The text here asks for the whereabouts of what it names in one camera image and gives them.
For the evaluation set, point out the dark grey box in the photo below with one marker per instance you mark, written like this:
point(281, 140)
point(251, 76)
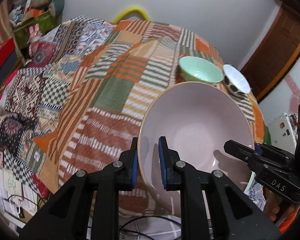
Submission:
point(3, 76)

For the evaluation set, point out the pink bunny toy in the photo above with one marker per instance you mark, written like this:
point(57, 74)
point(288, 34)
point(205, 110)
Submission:
point(35, 33)

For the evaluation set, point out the pink bowl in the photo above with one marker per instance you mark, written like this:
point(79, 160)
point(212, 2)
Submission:
point(197, 130)

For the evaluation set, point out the green bowl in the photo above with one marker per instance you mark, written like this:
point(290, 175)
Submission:
point(200, 70)

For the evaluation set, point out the red box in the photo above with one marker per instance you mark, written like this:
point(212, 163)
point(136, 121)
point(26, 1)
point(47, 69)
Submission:
point(1, 55)

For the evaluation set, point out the pile of small toys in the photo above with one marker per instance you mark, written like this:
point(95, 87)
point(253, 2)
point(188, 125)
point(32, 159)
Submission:
point(21, 7)

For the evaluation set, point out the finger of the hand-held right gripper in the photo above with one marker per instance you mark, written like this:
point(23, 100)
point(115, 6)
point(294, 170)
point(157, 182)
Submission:
point(259, 148)
point(242, 151)

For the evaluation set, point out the person's right hand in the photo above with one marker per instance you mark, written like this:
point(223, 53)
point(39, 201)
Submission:
point(271, 211)

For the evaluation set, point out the grey stuffed toy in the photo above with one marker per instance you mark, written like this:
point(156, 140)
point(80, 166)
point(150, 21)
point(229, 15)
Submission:
point(56, 2)

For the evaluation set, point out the yellow foam tube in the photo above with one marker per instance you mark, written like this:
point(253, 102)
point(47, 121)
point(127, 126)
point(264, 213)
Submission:
point(132, 9)

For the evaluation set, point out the patterned checkered quilt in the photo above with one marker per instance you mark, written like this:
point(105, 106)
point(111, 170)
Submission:
point(27, 92)

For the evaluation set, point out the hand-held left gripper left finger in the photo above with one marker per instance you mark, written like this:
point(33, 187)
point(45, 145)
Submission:
point(134, 165)

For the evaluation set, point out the green storage box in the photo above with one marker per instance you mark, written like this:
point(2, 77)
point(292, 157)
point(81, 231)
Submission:
point(40, 21)

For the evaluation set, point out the white bowl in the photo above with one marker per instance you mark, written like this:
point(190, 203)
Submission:
point(236, 77)

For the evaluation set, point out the brown wooden door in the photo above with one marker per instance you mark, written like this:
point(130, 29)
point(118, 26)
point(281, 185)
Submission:
point(277, 55)

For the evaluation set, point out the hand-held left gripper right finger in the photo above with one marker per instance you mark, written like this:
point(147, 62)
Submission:
point(162, 165)

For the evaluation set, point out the white sliding wardrobe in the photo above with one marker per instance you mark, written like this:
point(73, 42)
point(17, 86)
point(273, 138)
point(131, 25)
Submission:
point(295, 90)

